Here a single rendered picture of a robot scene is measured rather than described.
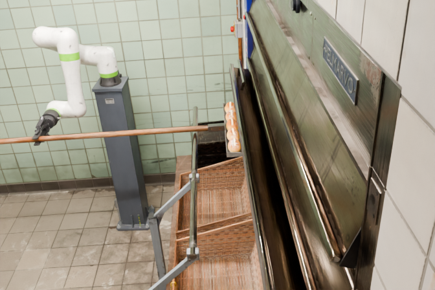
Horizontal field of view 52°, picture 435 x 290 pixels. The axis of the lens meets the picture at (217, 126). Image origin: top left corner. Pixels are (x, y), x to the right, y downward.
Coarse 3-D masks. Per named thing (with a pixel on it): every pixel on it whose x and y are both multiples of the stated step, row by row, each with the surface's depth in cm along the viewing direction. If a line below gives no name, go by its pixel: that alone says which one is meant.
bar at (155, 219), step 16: (192, 144) 230; (192, 160) 216; (192, 176) 204; (192, 192) 193; (160, 208) 215; (192, 208) 184; (192, 224) 175; (160, 240) 222; (192, 240) 167; (160, 256) 226; (192, 256) 162; (160, 272) 232; (176, 272) 167; (160, 288) 171
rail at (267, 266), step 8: (232, 64) 252; (232, 72) 241; (232, 80) 232; (240, 104) 207; (240, 112) 199; (240, 120) 192; (240, 128) 188; (248, 144) 175; (248, 152) 170; (248, 160) 165; (248, 168) 160; (248, 176) 158; (256, 192) 148; (256, 200) 144; (256, 208) 140; (256, 216) 137; (256, 224) 135; (264, 232) 131; (264, 240) 128; (264, 248) 125; (264, 256) 122; (264, 264) 120; (264, 272) 119; (272, 272) 118; (272, 280) 115; (272, 288) 113
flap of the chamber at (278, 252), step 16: (240, 80) 238; (240, 96) 219; (256, 112) 207; (256, 128) 192; (256, 144) 180; (256, 160) 170; (272, 160) 171; (256, 176) 160; (272, 176) 161; (272, 192) 153; (272, 208) 145; (272, 224) 138; (288, 224) 139; (256, 240) 132; (272, 240) 131; (288, 240) 132; (272, 256) 126; (288, 256) 127; (288, 272) 121; (288, 288) 116; (304, 288) 117
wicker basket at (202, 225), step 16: (240, 160) 280; (208, 176) 285; (224, 176) 285; (240, 176) 286; (224, 192) 287; (240, 192) 287; (208, 208) 275; (224, 208) 273; (240, 208) 272; (176, 224) 242; (208, 224) 234; (224, 224) 235
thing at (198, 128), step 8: (160, 128) 239; (168, 128) 238; (176, 128) 238; (184, 128) 238; (192, 128) 238; (200, 128) 237; (40, 136) 239; (48, 136) 239; (56, 136) 238; (64, 136) 238; (72, 136) 238; (80, 136) 238; (88, 136) 238; (96, 136) 238; (104, 136) 238; (112, 136) 238; (120, 136) 239
